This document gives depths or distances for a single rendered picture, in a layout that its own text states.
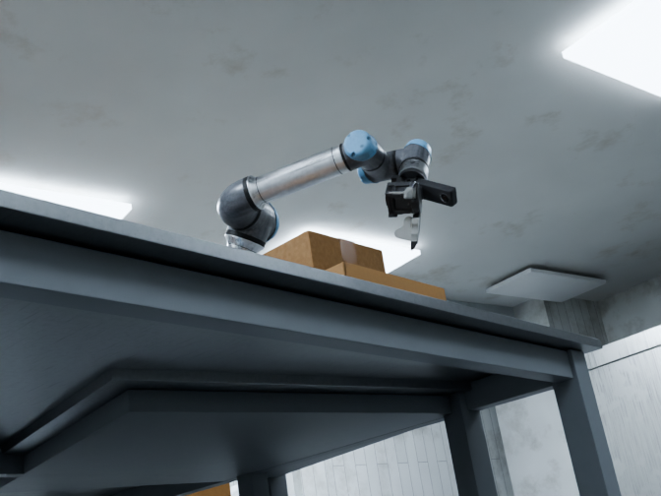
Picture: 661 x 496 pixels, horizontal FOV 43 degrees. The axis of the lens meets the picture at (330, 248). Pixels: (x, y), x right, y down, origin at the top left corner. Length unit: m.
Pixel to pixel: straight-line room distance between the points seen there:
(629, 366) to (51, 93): 5.62
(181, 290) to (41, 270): 0.18
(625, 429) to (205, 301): 7.34
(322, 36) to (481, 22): 0.85
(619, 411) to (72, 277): 7.53
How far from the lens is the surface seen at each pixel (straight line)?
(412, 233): 2.05
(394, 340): 1.30
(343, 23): 4.41
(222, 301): 1.06
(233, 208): 2.22
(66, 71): 4.60
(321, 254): 1.75
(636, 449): 8.18
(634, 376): 8.16
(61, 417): 1.68
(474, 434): 1.92
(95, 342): 1.30
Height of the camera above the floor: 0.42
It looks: 22 degrees up
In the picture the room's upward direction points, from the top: 9 degrees counter-clockwise
